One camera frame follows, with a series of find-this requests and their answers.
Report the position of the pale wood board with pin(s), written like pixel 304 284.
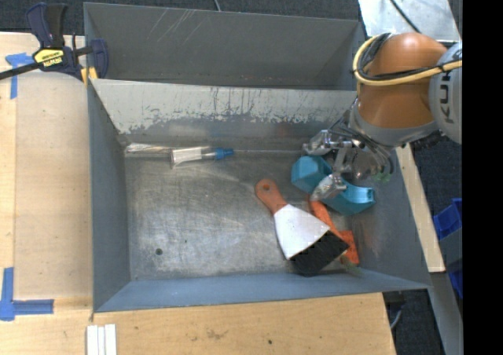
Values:
pixel 51 188

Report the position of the clear plastic bottle blue cap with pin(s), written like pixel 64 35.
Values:
pixel 192 155

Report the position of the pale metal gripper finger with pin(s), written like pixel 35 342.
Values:
pixel 317 143
pixel 329 185

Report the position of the grey metal bin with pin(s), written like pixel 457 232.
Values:
pixel 204 228

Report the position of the blue plastic tape dispenser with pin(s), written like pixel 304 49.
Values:
pixel 310 173

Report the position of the orange toy carrot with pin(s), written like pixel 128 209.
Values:
pixel 349 243

